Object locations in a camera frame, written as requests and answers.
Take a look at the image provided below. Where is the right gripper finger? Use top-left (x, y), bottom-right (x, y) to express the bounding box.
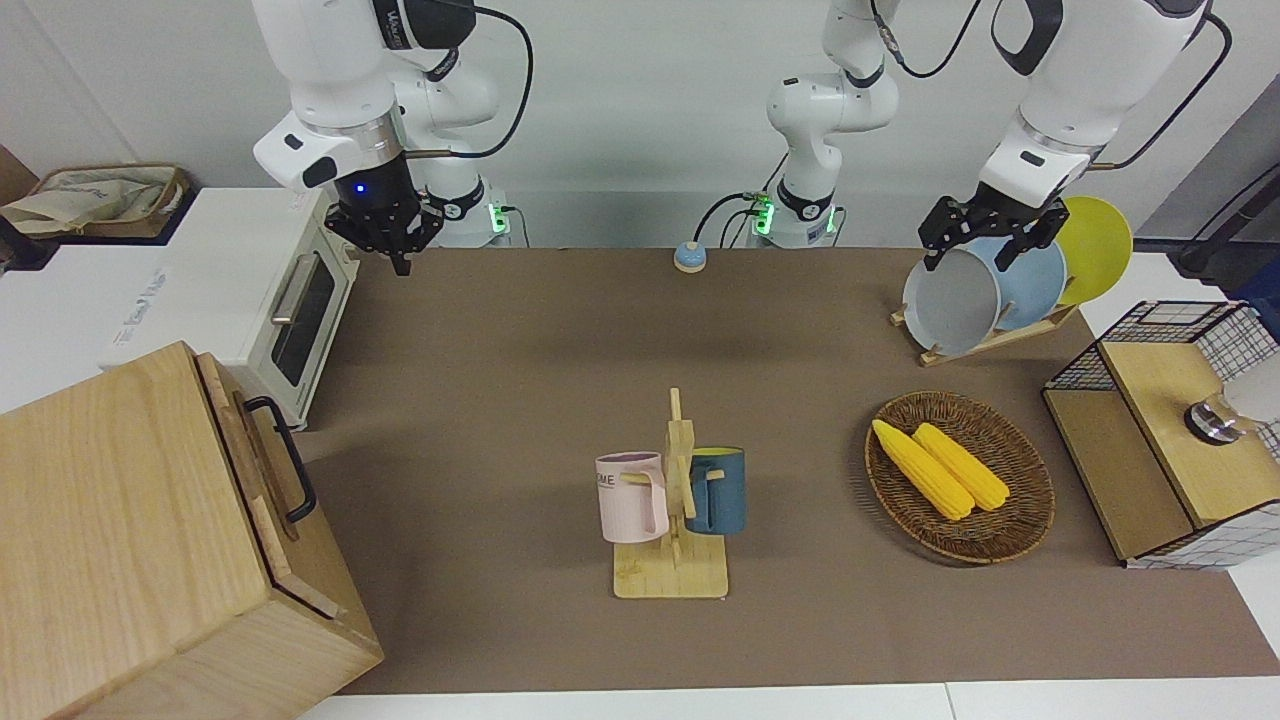
top-left (400, 205), bottom-right (444, 275)
top-left (325, 205), bottom-right (401, 273)

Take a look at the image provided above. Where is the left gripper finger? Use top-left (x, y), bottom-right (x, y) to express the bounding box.
top-left (1015, 200), bottom-right (1069, 266)
top-left (920, 198), bottom-right (967, 273)

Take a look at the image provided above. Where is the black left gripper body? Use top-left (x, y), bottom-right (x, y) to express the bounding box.
top-left (955, 185), bottom-right (1046, 241)

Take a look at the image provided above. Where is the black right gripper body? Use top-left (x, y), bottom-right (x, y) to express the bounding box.
top-left (335, 150), bottom-right (426, 236)

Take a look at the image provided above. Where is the light wooden drawer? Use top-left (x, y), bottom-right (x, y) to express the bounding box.
top-left (195, 352), bottom-right (346, 621)

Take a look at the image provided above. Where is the light blue plate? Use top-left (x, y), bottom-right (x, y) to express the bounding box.
top-left (965, 235), bottom-right (1068, 331)

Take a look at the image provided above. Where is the yellow plate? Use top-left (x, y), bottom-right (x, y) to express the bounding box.
top-left (1055, 196), bottom-right (1134, 306)

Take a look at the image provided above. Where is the grey plate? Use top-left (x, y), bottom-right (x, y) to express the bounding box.
top-left (902, 248), bottom-right (1003, 358)

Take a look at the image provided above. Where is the wooden plate rack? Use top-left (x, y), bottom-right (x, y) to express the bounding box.
top-left (890, 300), bottom-right (1081, 368)

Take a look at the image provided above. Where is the white toaster oven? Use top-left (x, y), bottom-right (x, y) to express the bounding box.
top-left (98, 187), bottom-right (361, 431)

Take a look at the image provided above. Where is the brown table mat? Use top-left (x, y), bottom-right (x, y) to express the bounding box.
top-left (290, 248), bottom-right (1280, 696)

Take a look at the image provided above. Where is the yellow corn cob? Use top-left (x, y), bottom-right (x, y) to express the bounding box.
top-left (912, 423), bottom-right (1011, 513)
top-left (872, 418), bottom-right (976, 521)

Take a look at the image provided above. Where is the beige cloth bag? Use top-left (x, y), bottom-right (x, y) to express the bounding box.
top-left (0, 163), bottom-right (191, 241)

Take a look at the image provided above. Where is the brown wicker basket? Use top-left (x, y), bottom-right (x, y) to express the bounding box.
top-left (865, 390), bottom-right (1056, 566)

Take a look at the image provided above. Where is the pink mug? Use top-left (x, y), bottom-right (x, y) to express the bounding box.
top-left (595, 452), bottom-right (669, 544)

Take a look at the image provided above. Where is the dark blue mug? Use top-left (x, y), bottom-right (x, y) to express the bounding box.
top-left (685, 447), bottom-right (747, 536)

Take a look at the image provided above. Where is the light wooden cabinet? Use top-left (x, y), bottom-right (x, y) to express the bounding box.
top-left (0, 340), bottom-right (386, 720)

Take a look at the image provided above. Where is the wooden mug rack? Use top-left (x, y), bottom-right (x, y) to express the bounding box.
top-left (612, 388), bottom-right (729, 601)

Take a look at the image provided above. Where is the silver oven door handle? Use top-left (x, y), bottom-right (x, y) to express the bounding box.
top-left (270, 252), bottom-right (323, 326)

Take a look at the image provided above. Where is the black printed velcro strap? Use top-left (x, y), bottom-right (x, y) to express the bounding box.
top-left (375, 0), bottom-right (478, 53)

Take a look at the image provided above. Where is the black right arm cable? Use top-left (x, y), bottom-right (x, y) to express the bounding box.
top-left (440, 5), bottom-right (536, 161)

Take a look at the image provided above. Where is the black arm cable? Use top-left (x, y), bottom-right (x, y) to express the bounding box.
top-left (868, 0), bottom-right (1233, 173)
top-left (440, 5), bottom-right (536, 161)

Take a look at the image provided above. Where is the wooden wire mesh shelf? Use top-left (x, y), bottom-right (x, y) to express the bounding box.
top-left (1042, 300), bottom-right (1280, 571)

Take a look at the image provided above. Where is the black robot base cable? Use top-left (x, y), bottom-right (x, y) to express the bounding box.
top-left (695, 190), bottom-right (771, 249)

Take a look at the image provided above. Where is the black drawer handle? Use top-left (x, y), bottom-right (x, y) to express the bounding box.
top-left (243, 396), bottom-right (319, 526)

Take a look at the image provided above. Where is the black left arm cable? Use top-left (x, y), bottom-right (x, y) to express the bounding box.
top-left (868, 0), bottom-right (1233, 173)

